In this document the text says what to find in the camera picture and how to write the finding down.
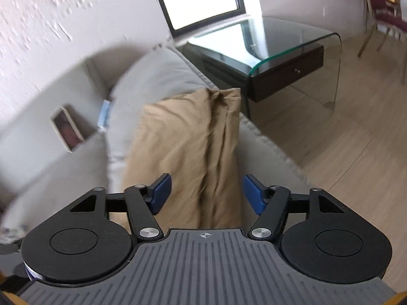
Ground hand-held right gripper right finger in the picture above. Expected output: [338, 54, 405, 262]
[243, 174, 346, 241]

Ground grey sofa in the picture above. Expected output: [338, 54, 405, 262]
[0, 35, 314, 240]

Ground glass side table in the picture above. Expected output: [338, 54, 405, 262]
[183, 16, 343, 119]

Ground maroon chair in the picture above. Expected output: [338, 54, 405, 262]
[358, 0, 407, 58]

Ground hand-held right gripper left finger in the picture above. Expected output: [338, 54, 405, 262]
[68, 174, 172, 242]

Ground blue white tissue packet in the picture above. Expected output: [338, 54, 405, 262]
[96, 99, 112, 131]

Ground dark wooden drawer unit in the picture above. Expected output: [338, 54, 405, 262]
[197, 43, 325, 103]

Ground window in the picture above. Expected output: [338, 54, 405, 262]
[149, 0, 248, 39]

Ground smartphone in white case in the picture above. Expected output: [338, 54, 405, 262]
[51, 104, 85, 153]

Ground khaki cargo pants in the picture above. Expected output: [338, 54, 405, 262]
[122, 87, 245, 229]

